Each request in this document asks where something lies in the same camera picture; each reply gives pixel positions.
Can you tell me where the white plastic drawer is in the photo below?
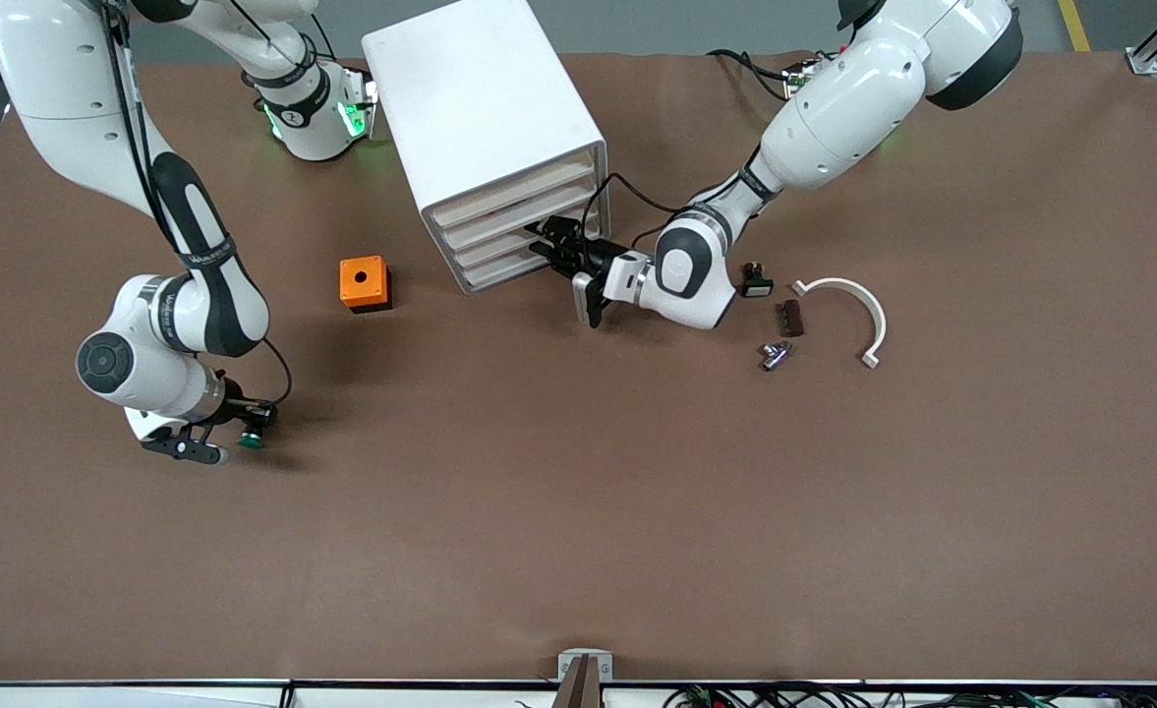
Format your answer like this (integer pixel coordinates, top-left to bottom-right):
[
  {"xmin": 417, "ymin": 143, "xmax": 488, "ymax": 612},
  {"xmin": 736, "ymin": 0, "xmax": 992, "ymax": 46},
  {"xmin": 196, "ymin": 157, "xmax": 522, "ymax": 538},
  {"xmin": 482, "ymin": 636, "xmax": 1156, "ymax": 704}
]
[
  {"xmin": 431, "ymin": 155, "xmax": 599, "ymax": 229},
  {"xmin": 438, "ymin": 179, "xmax": 601, "ymax": 250},
  {"xmin": 458, "ymin": 234, "xmax": 607, "ymax": 291},
  {"xmin": 448, "ymin": 202, "xmax": 603, "ymax": 269}
]

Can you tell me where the right arm base connector plate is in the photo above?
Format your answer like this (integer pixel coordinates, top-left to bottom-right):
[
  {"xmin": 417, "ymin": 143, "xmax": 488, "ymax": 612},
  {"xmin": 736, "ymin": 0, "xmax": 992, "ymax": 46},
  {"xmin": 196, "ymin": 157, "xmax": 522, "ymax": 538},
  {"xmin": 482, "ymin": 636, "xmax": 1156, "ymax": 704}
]
[{"xmin": 340, "ymin": 64, "xmax": 380, "ymax": 141}]

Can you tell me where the white drawer cabinet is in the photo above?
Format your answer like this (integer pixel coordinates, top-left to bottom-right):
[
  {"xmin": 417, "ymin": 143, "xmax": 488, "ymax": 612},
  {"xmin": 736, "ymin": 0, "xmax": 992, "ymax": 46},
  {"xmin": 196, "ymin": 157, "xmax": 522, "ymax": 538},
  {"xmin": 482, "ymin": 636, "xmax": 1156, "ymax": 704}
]
[{"xmin": 362, "ymin": 0, "xmax": 611, "ymax": 296}]

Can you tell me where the orange button box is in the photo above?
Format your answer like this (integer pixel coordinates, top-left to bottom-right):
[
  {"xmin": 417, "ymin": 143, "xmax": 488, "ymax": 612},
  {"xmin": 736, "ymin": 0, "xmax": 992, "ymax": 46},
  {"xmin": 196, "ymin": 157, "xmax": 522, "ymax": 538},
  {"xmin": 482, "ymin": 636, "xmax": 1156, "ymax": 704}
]
[{"xmin": 339, "ymin": 256, "xmax": 392, "ymax": 314}]

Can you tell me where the brown table mat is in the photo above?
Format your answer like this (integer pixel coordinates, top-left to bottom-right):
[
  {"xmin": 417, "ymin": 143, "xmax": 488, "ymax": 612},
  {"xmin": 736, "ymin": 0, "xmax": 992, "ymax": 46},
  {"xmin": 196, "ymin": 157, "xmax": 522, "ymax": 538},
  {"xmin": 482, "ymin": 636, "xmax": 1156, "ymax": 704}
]
[{"xmin": 0, "ymin": 51, "xmax": 1157, "ymax": 684}]

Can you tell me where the white curved plastic clamp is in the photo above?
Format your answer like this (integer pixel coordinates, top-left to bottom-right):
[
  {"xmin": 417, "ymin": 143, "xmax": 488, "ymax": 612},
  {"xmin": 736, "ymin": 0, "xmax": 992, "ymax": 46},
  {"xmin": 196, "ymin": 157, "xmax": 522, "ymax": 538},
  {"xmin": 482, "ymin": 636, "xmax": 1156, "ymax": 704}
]
[{"xmin": 792, "ymin": 277, "xmax": 889, "ymax": 370}]

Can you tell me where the black left arm base cable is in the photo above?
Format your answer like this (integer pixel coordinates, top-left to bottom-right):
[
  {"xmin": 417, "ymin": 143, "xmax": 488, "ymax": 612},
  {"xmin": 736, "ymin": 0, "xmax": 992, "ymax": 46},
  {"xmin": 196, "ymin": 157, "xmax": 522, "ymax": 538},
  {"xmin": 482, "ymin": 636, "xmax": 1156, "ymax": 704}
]
[{"xmin": 708, "ymin": 47, "xmax": 797, "ymax": 99}]

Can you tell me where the white table edge rail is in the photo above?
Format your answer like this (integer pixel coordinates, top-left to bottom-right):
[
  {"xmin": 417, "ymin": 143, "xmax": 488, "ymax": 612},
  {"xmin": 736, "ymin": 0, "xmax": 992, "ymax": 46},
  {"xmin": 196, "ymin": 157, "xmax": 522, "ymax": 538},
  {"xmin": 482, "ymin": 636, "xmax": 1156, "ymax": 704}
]
[{"xmin": 0, "ymin": 678, "xmax": 1157, "ymax": 708}]

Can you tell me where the grey metal bracket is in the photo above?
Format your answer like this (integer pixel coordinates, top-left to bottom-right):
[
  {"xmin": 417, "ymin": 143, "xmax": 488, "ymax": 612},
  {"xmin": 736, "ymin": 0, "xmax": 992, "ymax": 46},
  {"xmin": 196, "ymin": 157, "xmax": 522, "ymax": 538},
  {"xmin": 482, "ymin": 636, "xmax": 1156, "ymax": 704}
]
[{"xmin": 557, "ymin": 649, "xmax": 614, "ymax": 683}]

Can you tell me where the tangled cable bundle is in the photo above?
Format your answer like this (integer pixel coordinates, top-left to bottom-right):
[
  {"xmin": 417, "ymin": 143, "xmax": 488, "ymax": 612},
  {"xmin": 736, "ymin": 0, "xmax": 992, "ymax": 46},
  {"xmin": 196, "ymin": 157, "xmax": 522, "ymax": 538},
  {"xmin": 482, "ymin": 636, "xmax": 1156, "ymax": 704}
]
[{"xmin": 662, "ymin": 683, "xmax": 1157, "ymax": 708}]

